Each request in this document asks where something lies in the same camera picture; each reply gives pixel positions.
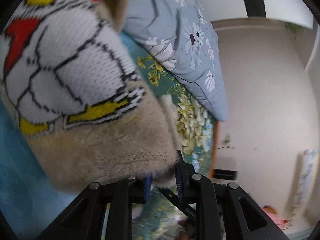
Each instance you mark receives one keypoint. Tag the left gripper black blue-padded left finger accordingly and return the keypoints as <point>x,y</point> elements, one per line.
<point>100,210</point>

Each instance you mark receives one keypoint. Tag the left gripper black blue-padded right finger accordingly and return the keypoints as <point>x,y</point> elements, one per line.
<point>218,211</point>

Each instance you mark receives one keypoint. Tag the beige fuzzy cartoon sweater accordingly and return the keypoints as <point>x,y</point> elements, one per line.
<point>76,95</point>

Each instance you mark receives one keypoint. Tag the teal floral bed sheet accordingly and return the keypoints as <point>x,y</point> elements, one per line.
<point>29,202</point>

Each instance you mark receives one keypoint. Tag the grey-blue floral duvet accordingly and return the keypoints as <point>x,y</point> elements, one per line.
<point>178,35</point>

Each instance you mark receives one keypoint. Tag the green hanging plant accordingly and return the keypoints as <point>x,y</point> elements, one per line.
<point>295,29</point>

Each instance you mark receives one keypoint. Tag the white black-striped wardrobe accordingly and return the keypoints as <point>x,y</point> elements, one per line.
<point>292,11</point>

